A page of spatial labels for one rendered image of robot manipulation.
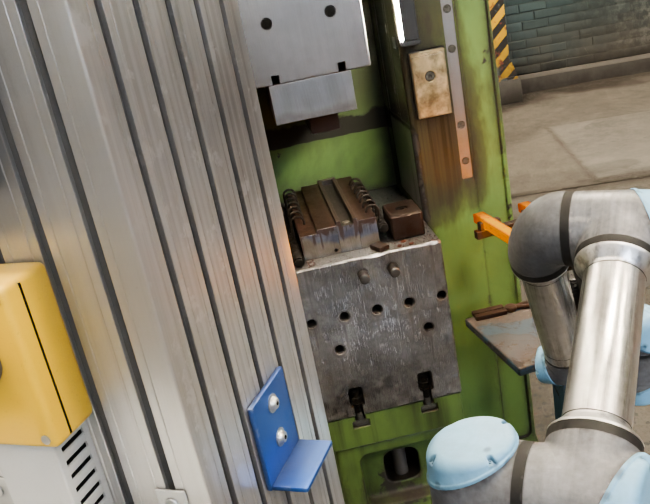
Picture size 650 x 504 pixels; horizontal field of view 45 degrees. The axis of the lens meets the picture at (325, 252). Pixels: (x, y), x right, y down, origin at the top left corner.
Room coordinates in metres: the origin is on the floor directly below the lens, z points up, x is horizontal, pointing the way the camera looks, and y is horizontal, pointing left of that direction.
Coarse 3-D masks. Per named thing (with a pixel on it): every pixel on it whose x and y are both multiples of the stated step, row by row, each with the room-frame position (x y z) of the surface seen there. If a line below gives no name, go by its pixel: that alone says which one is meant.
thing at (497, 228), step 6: (474, 216) 1.87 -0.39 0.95; (480, 216) 1.85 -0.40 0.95; (486, 216) 1.84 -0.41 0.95; (486, 222) 1.80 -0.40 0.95; (492, 222) 1.79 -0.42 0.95; (498, 222) 1.78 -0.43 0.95; (486, 228) 1.80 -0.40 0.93; (492, 228) 1.77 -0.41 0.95; (498, 228) 1.74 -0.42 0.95; (504, 228) 1.74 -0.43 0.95; (510, 228) 1.73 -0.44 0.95; (498, 234) 1.74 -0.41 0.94; (504, 234) 1.71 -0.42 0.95; (504, 240) 1.71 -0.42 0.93
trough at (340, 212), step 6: (330, 180) 2.29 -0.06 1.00; (324, 186) 2.27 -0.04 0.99; (330, 186) 2.26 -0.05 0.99; (330, 192) 2.20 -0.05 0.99; (336, 192) 2.19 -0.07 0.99; (330, 198) 2.14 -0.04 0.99; (336, 198) 2.13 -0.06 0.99; (336, 204) 2.07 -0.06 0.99; (342, 204) 2.06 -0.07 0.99; (336, 210) 2.02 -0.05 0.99; (342, 210) 2.01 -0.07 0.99; (348, 210) 1.96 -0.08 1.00; (342, 216) 1.96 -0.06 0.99; (348, 216) 1.95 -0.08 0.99; (348, 222) 1.90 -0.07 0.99
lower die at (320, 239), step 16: (304, 192) 2.24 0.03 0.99; (320, 192) 2.20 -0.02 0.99; (352, 192) 2.14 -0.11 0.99; (304, 208) 2.11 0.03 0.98; (320, 208) 2.05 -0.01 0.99; (352, 208) 1.99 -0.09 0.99; (368, 208) 1.96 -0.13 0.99; (320, 224) 1.92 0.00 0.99; (336, 224) 1.88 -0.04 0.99; (352, 224) 1.89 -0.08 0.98; (368, 224) 1.89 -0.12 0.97; (304, 240) 1.88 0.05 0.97; (320, 240) 1.88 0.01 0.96; (336, 240) 1.88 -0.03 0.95; (352, 240) 1.89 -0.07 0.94; (368, 240) 1.89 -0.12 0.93; (304, 256) 1.88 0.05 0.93; (320, 256) 1.88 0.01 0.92
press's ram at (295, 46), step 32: (256, 0) 1.88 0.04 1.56; (288, 0) 1.88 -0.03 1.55; (320, 0) 1.89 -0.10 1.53; (352, 0) 1.89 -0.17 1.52; (256, 32) 1.88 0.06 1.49; (288, 32) 1.88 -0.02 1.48; (320, 32) 1.89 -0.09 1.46; (352, 32) 1.89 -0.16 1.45; (256, 64) 1.88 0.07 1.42; (288, 64) 1.88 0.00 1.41; (320, 64) 1.89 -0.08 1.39; (352, 64) 1.89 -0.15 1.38
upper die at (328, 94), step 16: (272, 80) 1.97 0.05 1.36; (304, 80) 1.88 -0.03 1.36; (320, 80) 1.89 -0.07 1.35; (336, 80) 1.89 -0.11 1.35; (352, 80) 1.89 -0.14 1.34; (272, 96) 1.88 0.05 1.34; (288, 96) 1.88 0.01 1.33; (304, 96) 1.88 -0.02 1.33; (320, 96) 1.88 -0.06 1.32; (336, 96) 1.89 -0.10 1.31; (352, 96) 1.89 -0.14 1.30; (272, 112) 1.99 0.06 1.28; (288, 112) 1.88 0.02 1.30; (304, 112) 1.88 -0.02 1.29; (320, 112) 1.88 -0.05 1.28; (336, 112) 1.89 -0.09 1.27
